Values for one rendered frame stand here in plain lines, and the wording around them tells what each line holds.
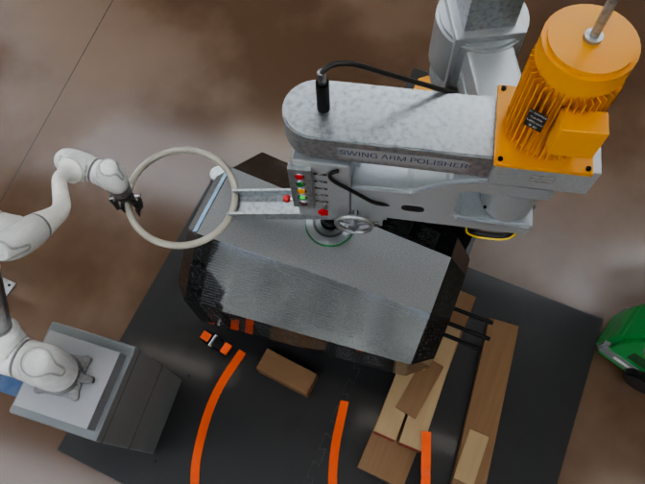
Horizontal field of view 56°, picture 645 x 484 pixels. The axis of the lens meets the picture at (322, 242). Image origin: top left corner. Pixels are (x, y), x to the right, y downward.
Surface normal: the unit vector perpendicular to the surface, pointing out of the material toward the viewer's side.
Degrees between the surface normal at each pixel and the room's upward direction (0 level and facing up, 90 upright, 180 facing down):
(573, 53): 0
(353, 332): 45
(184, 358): 0
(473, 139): 0
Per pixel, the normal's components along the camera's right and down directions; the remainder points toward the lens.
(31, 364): 0.13, -0.35
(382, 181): -0.11, -0.39
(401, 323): -0.27, 0.34
